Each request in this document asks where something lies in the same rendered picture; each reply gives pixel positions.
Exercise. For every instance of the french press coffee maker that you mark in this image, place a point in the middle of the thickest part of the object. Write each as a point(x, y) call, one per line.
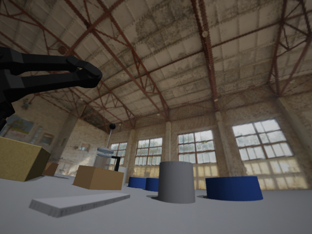
point(104, 156)

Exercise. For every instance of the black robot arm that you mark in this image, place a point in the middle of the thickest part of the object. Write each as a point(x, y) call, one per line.
point(13, 88)

